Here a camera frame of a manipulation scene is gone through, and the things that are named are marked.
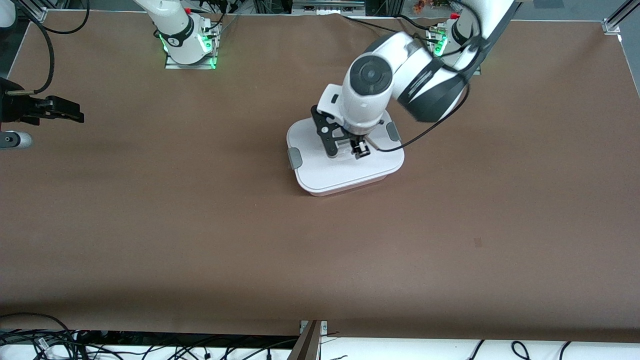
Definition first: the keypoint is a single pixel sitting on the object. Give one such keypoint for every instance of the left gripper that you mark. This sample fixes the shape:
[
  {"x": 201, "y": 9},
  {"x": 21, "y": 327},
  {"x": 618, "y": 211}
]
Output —
[{"x": 356, "y": 138}]

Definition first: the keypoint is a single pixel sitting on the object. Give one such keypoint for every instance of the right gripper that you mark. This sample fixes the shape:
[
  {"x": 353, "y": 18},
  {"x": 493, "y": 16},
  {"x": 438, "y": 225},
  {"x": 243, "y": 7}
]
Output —
[{"x": 15, "y": 106}]

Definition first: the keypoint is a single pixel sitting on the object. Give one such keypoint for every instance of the brown wooden beam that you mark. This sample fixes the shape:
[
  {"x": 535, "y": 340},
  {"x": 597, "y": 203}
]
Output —
[{"x": 307, "y": 345}]

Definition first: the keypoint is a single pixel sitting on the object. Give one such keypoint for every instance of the colourful background toy pile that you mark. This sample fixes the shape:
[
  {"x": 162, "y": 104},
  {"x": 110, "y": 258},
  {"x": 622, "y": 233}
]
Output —
[{"x": 425, "y": 5}]

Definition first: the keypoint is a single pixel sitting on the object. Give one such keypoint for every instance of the brown table cover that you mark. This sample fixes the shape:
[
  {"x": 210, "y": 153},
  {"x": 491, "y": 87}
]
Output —
[{"x": 200, "y": 225}]

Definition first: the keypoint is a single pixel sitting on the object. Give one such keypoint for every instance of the small metal table bracket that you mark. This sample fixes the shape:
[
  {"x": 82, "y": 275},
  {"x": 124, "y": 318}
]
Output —
[{"x": 322, "y": 326}]

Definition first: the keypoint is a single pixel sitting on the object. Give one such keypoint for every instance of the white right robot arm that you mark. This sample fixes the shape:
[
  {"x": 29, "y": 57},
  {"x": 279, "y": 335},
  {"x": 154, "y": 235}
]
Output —
[{"x": 175, "y": 25}]

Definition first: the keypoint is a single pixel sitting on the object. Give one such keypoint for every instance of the aluminium background rail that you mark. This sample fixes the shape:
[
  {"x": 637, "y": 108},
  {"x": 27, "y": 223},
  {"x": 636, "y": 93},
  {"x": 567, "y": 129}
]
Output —
[{"x": 325, "y": 6}]

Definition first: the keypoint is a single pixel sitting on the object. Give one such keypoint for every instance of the white box lid grey latches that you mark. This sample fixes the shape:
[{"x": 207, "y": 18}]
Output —
[{"x": 320, "y": 175}]

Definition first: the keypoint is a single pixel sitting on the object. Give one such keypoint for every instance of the pink plastic storage box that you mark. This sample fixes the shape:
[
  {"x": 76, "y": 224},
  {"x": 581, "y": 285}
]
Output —
[{"x": 360, "y": 187}]

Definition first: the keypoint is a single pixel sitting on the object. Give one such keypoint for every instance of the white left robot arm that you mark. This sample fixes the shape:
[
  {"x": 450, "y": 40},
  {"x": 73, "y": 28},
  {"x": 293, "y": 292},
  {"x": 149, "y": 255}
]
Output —
[{"x": 370, "y": 100}]

